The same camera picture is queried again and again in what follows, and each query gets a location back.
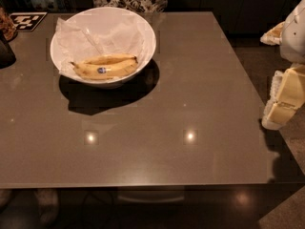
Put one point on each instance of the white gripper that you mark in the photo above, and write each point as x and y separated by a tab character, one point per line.
294	37

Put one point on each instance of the yellow banana with sticker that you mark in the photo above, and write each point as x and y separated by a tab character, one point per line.
105	72

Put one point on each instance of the yellow banana behind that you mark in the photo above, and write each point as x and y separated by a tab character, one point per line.
109	58

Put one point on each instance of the white bowl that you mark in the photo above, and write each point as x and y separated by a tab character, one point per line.
100	19

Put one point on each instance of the white paper liner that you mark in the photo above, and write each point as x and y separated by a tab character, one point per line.
78	43

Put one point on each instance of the black white marker tag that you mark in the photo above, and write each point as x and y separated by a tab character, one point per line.
27	21

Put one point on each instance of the dark object at left edge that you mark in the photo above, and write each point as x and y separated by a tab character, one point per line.
7	56

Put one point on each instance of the brown patterned jar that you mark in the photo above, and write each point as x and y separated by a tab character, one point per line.
6	25

